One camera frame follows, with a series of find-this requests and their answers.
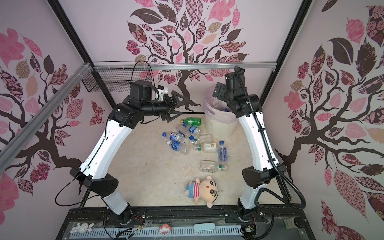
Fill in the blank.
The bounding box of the cartoon boy plush doll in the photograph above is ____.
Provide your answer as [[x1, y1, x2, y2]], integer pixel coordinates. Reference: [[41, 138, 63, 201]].
[[185, 176, 219, 209]]

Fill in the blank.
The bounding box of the black wire basket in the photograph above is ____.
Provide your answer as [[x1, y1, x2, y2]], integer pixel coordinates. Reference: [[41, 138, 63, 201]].
[[82, 60, 155, 94]]

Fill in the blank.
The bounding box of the clear bottle green cap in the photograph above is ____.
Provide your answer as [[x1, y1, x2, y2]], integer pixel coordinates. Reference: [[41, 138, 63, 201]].
[[200, 160, 227, 173]]

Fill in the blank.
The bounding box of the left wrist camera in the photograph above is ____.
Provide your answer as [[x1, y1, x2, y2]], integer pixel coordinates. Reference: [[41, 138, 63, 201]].
[[157, 85, 169, 102]]

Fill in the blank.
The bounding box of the crushed clear bottle blue cap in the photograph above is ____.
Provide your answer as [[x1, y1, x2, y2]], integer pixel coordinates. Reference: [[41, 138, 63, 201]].
[[176, 124, 195, 140]]

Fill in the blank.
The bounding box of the black corrugated right cable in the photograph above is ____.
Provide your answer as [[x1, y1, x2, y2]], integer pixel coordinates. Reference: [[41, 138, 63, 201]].
[[233, 65, 307, 210]]

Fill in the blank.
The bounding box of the upright blue label water bottle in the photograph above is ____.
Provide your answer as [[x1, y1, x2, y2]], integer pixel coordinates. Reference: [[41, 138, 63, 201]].
[[218, 141, 228, 164]]

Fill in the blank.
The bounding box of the white bunny figurine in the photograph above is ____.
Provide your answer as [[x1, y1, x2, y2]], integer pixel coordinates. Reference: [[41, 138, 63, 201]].
[[70, 223, 94, 234]]

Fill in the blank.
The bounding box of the white bin pink liner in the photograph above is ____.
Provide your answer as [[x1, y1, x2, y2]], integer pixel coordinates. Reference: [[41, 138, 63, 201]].
[[203, 86, 239, 140]]

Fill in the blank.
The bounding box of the aluminium rail back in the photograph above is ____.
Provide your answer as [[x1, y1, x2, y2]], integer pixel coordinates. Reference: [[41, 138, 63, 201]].
[[93, 62, 277, 71]]

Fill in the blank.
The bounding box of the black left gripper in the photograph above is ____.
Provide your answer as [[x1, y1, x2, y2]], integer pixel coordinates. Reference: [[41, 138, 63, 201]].
[[140, 89, 189, 122]]

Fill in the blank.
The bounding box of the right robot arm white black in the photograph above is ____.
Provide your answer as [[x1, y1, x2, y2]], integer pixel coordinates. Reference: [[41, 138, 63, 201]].
[[212, 66, 285, 221]]

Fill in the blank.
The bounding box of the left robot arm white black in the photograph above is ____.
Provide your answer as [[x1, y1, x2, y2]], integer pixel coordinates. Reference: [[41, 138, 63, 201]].
[[71, 81, 189, 225]]

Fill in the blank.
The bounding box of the teal eraser block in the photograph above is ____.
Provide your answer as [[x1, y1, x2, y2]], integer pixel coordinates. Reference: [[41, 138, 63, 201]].
[[193, 223, 216, 232]]

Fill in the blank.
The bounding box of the clear bottle green band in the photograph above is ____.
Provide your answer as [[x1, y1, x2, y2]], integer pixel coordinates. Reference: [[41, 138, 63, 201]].
[[191, 134, 214, 145]]

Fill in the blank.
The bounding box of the Pocari Sweat blue bottle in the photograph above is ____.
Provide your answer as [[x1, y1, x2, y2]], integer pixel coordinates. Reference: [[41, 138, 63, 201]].
[[183, 123, 202, 137]]

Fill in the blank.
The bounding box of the aluminium rail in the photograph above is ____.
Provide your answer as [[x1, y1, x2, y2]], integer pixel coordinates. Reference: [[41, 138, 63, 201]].
[[1, 63, 93, 172], [93, 62, 277, 71]]

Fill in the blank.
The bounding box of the green bottle at back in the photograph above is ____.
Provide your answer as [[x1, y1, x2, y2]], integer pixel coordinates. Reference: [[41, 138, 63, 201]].
[[181, 117, 202, 126]]

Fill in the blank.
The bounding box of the red white small figurine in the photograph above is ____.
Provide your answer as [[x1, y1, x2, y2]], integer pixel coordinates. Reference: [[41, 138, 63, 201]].
[[159, 224, 172, 235]]

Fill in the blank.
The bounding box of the aluminium rail left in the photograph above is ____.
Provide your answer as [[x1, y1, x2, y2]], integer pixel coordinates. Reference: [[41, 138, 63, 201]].
[[1, 63, 93, 172]]

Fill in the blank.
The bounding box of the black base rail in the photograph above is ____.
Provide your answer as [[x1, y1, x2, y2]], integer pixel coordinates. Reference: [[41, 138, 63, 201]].
[[57, 205, 315, 240]]

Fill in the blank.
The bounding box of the white cable duct strip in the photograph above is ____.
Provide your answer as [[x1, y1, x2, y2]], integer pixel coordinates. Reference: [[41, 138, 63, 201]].
[[65, 226, 242, 240]]

